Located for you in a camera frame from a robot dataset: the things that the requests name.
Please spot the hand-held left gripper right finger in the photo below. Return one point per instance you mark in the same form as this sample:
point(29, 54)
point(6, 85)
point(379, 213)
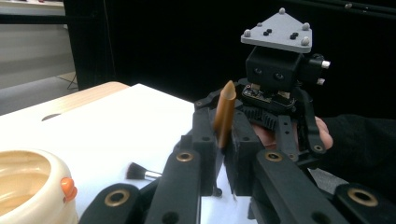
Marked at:
point(244, 161)

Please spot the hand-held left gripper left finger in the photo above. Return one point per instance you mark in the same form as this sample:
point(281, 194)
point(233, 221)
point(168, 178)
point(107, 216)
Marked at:
point(204, 155)

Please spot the black makeup brush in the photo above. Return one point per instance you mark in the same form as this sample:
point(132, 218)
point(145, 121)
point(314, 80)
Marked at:
point(137, 171)

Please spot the black curtain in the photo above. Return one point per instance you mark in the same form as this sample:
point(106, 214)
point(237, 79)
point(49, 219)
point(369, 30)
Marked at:
point(186, 46)

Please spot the white table sheet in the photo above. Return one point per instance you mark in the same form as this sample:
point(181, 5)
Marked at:
point(124, 130)

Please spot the wooden table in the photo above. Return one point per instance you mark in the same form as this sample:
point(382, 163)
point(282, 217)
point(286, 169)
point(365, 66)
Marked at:
point(87, 96)

